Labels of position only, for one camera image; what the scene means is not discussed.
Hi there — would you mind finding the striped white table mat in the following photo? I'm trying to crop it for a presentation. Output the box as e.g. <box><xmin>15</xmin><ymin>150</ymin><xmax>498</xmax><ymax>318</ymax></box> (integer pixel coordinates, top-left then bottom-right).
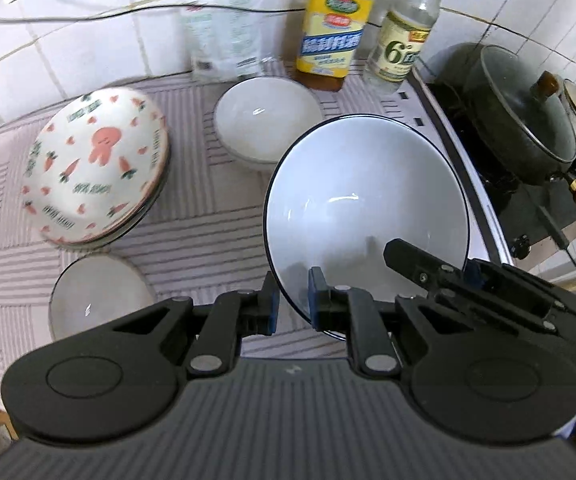
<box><xmin>0</xmin><ymin>58</ymin><xmax>515</xmax><ymax>411</ymax></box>

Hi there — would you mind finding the small white bowl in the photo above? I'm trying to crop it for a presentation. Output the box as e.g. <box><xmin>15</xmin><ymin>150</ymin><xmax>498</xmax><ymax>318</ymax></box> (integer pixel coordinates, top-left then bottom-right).
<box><xmin>48</xmin><ymin>254</ymin><xmax>157</xmax><ymax>340</ymax></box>

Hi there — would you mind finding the white vinegar bottle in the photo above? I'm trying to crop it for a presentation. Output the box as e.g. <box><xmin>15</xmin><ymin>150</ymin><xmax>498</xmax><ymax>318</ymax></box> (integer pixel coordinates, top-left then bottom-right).
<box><xmin>363</xmin><ymin>0</ymin><xmax>441</xmax><ymax>96</ymax></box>

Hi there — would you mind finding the large white bowl black rim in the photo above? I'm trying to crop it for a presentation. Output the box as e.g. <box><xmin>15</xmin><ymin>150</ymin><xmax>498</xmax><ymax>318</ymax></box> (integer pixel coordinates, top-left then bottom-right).
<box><xmin>263</xmin><ymin>114</ymin><xmax>470</xmax><ymax>321</ymax></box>

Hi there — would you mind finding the black stove top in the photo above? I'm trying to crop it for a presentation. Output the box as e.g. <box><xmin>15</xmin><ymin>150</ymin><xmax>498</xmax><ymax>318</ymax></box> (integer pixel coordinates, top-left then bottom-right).
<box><xmin>424</xmin><ymin>79</ymin><xmax>576</xmax><ymax>281</ymax></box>

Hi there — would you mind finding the clear plastic salt bag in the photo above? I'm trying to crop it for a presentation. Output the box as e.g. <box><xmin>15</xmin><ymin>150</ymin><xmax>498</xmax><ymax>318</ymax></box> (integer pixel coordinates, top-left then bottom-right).
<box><xmin>181</xmin><ymin>0</ymin><xmax>263</xmax><ymax>84</ymax></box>

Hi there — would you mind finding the black thin cable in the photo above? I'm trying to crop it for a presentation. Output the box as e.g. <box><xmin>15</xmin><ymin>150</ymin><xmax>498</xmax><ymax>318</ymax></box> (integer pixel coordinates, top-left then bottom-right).
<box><xmin>0</xmin><ymin>0</ymin><xmax>314</xmax><ymax>25</ymax></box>

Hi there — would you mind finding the yellow label cooking wine bottle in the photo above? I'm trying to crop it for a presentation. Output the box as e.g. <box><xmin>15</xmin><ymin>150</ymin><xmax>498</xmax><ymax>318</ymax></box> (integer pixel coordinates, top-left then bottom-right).
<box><xmin>294</xmin><ymin>0</ymin><xmax>374</xmax><ymax>91</ymax></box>

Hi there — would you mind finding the white ribbed bowl dark rim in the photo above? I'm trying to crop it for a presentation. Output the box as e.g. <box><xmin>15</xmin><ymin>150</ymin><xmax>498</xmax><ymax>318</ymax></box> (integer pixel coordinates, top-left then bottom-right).
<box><xmin>213</xmin><ymin>77</ymin><xmax>324</xmax><ymax>171</ymax></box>

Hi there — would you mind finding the blue egg pattern plate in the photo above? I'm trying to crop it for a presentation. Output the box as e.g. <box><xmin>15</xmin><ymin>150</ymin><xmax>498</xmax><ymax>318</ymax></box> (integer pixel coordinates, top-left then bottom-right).
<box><xmin>44</xmin><ymin>155</ymin><xmax>171</xmax><ymax>252</ymax></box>

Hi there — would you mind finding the lovely bear carrot plate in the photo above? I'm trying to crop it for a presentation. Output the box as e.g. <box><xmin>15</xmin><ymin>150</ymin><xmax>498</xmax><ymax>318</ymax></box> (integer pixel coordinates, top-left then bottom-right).
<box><xmin>21</xmin><ymin>87</ymin><xmax>170</xmax><ymax>246</ymax></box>

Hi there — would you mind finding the black pot with lid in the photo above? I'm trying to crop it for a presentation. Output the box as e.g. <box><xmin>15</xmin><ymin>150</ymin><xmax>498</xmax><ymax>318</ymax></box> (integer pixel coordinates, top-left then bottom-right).
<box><xmin>433</xmin><ymin>44</ymin><xmax>576</xmax><ymax>188</ymax></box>

